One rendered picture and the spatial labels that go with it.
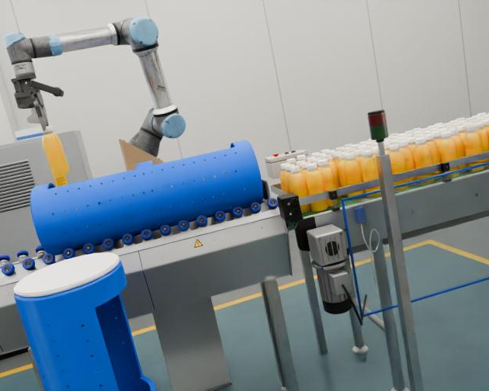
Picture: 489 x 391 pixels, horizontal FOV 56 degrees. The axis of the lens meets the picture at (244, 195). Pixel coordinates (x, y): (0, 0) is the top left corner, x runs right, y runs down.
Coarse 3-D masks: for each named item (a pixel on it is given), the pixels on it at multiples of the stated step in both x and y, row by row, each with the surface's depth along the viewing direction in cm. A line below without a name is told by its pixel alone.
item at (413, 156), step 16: (480, 128) 199; (416, 144) 192; (432, 144) 195; (448, 144) 192; (464, 144) 198; (480, 144) 195; (336, 160) 203; (352, 160) 190; (368, 160) 187; (400, 160) 188; (416, 160) 193; (432, 160) 195; (448, 160) 194; (352, 176) 189; (368, 176) 187; (416, 176) 199; (352, 192) 191
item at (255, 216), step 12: (252, 216) 187; (264, 216) 187; (204, 228) 184; (216, 228) 184; (144, 240) 181; (156, 240) 181; (168, 240) 181; (108, 252) 178; (120, 252) 178; (132, 252) 179; (12, 276) 172; (24, 276) 172
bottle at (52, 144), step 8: (48, 136) 176; (56, 136) 178; (48, 144) 176; (56, 144) 177; (48, 152) 177; (56, 152) 177; (48, 160) 178; (56, 160) 178; (64, 160) 180; (56, 168) 178; (64, 168) 180
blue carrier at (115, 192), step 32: (192, 160) 182; (224, 160) 181; (256, 160) 182; (32, 192) 173; (64, 192) 172; (96, 192) 173; (128, 192) 174; (160, 192) 175; (192, 192) 178; (224, 192) 181; (256, 192) 184; (64, 224) 170; (96, 224) 173; (128, 224) 176; (160, 224) 182
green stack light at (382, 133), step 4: (384, 124) 163; (372, 128) 164; (376, 128) 163; (380, 128) 162; (384, 128) 163; (372, 132) 164; (376, 132) 163; (380, 132) 163; (384, 132) 163; (372, 136) 165; (376, 136) 164; (380, 136) 163; (384, 136) 163; (388, 136) 164
